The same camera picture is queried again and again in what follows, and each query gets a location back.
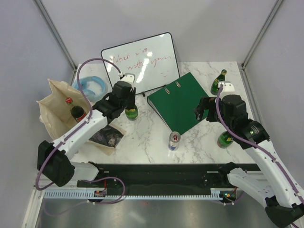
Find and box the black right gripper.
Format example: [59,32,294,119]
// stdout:
[193,95,234,130]

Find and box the green perrier bottle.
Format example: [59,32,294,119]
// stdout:
[125,105,138,121]
[210,69,227,96]
[217,131,234,149]

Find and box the cola bottle red cap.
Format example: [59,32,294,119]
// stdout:
[65,97,87,122]

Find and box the beige canvas tote bag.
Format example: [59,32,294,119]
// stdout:
[38,80,126,155]

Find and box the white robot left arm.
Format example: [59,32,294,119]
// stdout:
[37,78,136,187]

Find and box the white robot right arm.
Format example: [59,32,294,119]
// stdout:
[194,95,304,228]

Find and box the silver blue energy drink can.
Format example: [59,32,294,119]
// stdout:
[168,132,181,151]

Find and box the small white whiteboard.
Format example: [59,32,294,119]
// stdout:
[101,32,180,94]

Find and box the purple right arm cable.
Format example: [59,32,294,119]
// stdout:
[215,83,304,202]

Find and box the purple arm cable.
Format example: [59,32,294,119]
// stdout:
[35,57,125,192]
[215,83,304,202]

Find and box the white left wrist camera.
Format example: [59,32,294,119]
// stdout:
[119,73,135,84]

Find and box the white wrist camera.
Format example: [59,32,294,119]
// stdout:
[119,73,135,84]
[218,81,235,94]

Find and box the green ring binder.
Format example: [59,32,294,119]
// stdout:
[147,73,208,135]

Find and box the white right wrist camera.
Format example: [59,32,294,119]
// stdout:
[218,81,235,94]

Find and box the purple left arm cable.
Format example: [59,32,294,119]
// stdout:
[35,57,125,192]

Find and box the right aluminium frame post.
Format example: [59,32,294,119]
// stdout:
[240,0,285,71]

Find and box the aluminium frame post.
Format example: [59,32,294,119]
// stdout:
[240,0,285,71]
[33,0,77,72]

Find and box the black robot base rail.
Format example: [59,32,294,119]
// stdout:
[77,162,260,195]

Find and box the white slotted cable duct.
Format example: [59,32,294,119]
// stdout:
[43,189,223,200]

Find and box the left aluminium frame post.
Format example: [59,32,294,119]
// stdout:
[33,0,77,72]

